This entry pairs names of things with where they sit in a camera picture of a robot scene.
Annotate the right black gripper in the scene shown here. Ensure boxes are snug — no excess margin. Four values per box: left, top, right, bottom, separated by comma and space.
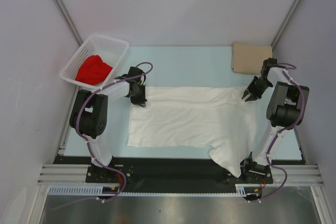
244, 76, 272, 101

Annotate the white t shirt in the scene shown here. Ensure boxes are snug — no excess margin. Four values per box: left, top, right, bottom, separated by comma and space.
128, 87, 264, 177

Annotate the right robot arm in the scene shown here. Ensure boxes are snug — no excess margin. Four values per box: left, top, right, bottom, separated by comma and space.
241, 58, 310, 184

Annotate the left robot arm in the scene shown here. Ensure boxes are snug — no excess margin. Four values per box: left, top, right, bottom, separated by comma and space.
69, 65, 147, 182

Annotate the folded tan t shirt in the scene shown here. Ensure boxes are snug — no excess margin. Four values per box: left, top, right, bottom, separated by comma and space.
231, 42, 272, 74

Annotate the red t shirt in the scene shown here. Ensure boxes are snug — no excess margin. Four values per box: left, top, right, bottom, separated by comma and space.
75, 55, 113, 86

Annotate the white plastic basket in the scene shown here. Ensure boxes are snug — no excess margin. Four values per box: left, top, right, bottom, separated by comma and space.
60, 34, 129, 90

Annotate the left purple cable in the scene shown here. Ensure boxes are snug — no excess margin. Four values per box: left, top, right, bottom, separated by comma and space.
48, 62, 154, 210

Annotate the aluminium front rail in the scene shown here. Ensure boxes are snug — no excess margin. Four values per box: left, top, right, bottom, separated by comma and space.
38, 164, 324, 187

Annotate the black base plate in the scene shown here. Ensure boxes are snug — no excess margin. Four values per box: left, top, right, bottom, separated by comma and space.
54, 156, 273, 194

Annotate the right aluminium frame post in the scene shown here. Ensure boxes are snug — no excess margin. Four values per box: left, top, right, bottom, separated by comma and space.
271, 0, 303, 50

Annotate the aluminium frame post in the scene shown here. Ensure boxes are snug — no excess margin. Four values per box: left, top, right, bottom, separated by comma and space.
271, 0, 303, 50
52, 0, 83, 46

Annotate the white slotted cable duct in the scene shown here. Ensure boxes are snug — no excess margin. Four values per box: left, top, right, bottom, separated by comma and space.
48, 185, 260, 197

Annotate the left aluminium frame post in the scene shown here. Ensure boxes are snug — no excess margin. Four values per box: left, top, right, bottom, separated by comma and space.
52, 0, 83, 46

